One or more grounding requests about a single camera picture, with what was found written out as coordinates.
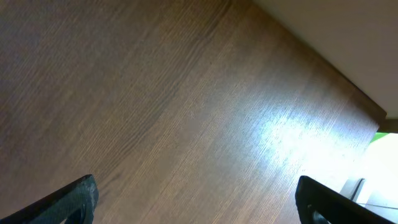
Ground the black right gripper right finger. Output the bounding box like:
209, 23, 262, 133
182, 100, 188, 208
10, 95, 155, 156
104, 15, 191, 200
295, 175, 392, 224

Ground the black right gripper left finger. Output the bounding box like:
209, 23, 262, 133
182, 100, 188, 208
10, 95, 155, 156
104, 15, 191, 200
1, 174, 99, 224

